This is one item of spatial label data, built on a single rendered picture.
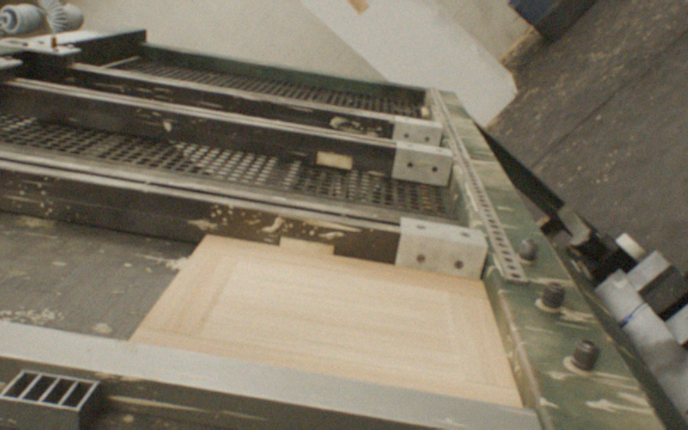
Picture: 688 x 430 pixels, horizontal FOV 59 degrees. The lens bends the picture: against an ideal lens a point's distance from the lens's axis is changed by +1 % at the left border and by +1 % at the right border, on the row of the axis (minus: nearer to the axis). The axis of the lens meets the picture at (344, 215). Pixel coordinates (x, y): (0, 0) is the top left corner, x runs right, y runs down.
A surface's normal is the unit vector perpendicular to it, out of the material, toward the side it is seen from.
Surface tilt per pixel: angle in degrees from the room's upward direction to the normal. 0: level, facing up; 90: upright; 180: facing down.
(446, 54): 90
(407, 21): 90
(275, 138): 90
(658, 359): 0
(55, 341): 58
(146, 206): 90
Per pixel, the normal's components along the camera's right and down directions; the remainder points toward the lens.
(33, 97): -0.07, 0.36
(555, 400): 0.14, -0.92
